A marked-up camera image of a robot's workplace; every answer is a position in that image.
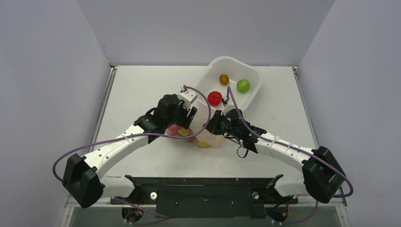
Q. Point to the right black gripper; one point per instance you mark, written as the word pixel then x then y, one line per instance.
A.
pixel 216 126

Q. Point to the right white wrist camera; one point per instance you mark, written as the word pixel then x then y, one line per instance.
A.
pixel 228 105

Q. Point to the clear plastic bag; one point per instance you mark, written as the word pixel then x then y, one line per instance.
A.
pixel 203 140

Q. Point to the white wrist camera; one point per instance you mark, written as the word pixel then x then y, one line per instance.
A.
pixel 188 96
pixel 228 105

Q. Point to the brown fake kiwi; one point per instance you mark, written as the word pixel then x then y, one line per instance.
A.
pixel 224 79

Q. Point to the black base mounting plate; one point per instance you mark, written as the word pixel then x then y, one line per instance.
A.
pixel 207 197

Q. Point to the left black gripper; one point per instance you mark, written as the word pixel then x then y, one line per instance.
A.
pixel 187 115

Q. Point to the green fake apple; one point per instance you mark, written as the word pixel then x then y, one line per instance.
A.
pixel 243 86

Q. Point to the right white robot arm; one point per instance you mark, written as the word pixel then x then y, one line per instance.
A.
pixel 321 175

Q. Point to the white plastic basket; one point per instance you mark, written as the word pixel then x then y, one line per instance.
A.
pixel 208 80

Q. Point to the red fake tomato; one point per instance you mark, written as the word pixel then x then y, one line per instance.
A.
pixel 214 98

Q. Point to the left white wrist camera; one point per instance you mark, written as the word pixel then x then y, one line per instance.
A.
pixel 188 96

